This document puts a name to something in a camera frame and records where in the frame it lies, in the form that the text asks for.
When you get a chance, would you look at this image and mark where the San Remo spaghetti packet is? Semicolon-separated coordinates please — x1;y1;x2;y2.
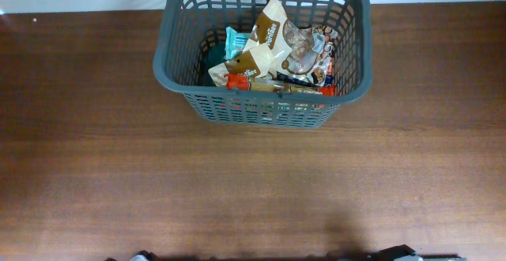
225;74;335;96

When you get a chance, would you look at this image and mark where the Pantree white grain pouch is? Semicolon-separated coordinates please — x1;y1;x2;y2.
209;43;274;87

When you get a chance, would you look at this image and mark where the green Nescafe coffee bag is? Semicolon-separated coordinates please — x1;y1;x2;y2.
199;43;229;88

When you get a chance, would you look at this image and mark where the teal wet wipes packet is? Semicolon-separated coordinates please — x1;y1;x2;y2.
225;27;251;60

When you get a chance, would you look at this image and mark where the Kleenex tissue multipack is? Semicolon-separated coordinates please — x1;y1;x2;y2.
276;57;334;87

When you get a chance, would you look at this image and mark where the Pantree mushroom pouch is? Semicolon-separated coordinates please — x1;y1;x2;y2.
244;0;338;79

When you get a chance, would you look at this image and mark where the grey plastic basket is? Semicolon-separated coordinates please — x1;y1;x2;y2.
153;0;372;128

